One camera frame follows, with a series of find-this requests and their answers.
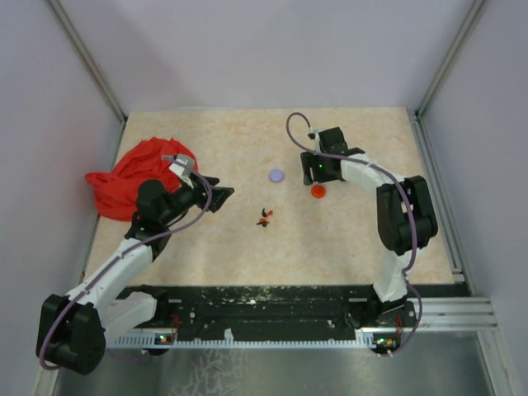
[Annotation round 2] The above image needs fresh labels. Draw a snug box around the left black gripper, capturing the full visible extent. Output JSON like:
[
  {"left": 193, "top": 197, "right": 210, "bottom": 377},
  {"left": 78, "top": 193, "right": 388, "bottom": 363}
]
[{"left": 159, "top": 172, "right": 233, "bottom": 225}]

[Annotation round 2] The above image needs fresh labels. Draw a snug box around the lilac earbud charging case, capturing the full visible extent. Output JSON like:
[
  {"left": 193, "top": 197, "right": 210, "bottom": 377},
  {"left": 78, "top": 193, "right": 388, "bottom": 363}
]
[{"left": 268, "top": 168, "right": 285, "bottom": 183}]

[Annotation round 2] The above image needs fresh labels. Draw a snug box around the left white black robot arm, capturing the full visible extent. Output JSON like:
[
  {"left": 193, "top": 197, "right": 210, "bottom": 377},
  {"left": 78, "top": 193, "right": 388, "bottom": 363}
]
[{"left": 35, "top": 174, "right": 234, "bottom": 375}]

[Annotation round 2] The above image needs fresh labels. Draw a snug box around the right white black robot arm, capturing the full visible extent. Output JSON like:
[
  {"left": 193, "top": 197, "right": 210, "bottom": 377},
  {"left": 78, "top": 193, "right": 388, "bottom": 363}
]
[{"left": 300, "top": 127, "right": 438, "bottom": 327}]

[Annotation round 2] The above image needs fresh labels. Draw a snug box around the orange round case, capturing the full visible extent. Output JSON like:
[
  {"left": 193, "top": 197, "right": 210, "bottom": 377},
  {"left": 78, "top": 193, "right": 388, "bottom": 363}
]
[{"left": 310, "top": 185, "right": 327, "bottom": 199}]

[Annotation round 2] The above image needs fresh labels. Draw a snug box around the red crumpled cloth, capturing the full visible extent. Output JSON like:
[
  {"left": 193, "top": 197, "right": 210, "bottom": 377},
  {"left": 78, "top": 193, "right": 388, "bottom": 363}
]
[{"left": 85, "top": 137, "right": 196, "bottom": 222}]

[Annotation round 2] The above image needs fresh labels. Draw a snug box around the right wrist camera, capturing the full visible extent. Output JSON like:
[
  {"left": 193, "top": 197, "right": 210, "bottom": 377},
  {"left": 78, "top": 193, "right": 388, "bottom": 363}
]
[{"left": 308, "top": 129, "right": 320, "bottom": 143}]

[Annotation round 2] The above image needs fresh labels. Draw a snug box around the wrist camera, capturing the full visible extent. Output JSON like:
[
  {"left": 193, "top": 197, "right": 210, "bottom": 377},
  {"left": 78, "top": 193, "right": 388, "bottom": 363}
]
[
  {"left": 308, "top": 129, "right": 320, "bottom": 143},
  {"left": 162, "top": 154, "right": 196, "bottom": 180}
]

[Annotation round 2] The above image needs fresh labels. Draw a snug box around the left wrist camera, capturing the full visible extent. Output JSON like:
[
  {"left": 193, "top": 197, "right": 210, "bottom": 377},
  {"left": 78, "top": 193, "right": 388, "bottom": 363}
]
[{"left": 162, "top": 154, "right": 196, "bottom": 180}]

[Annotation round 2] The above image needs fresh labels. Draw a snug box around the right aluminium frame post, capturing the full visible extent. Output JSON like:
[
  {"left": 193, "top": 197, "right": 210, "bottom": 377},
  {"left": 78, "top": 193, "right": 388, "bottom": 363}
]
[{"left": 414, "top": 0, "right": 488, "bottom": 122}]

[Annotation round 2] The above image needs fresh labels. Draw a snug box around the aluminium frame post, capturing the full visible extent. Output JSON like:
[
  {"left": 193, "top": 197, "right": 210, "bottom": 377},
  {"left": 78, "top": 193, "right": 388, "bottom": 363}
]
[
  {"left": 414, "top": 0, "right": 488, "bottom": 122},
  {"left": 45, "top": 0, "right": 128, "bottom": 126}
]

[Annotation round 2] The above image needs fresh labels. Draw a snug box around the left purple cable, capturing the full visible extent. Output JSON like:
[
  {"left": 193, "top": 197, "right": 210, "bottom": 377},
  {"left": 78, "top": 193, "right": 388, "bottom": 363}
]
[{"left": 37, "top": 155, "right": 214, "bottom": 370}]

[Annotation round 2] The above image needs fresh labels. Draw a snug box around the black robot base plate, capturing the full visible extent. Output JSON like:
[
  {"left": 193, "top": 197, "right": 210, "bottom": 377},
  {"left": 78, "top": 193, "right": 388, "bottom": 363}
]
[{"left": 137, "top": 285, "right": 417, "bottom": 342}]

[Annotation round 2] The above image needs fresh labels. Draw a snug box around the white slotted cable duct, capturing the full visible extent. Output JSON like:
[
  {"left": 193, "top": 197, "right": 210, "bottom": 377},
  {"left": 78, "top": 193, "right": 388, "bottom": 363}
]
[{"left": 111, "top": 329, "right": 399, "bottom": 351}]

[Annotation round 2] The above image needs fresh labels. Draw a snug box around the aluminium rail right side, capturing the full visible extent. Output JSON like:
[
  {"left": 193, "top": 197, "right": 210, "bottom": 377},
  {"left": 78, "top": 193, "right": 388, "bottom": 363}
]
[{"left": 408, "top": 111, "right": 497, "bottom": 332}]

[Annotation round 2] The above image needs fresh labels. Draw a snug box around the left aluminium frame post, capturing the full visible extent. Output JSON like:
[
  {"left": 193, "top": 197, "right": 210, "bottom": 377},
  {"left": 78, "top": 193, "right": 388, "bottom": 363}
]
[{"left": 45, "top": 0, "right": 128, "bottom": 126}]

